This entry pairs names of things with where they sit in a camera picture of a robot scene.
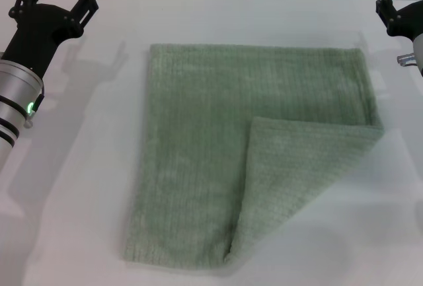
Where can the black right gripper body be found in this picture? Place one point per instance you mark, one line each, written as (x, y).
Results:
(408, 20)

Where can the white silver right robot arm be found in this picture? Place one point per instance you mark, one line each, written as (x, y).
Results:
(419, 53)

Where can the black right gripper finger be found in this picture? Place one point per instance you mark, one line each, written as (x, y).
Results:
(386, 7)

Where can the green ribbed towel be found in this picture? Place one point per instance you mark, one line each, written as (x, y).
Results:
(205, 134)

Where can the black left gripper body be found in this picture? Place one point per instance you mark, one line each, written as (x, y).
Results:
(39, 25)

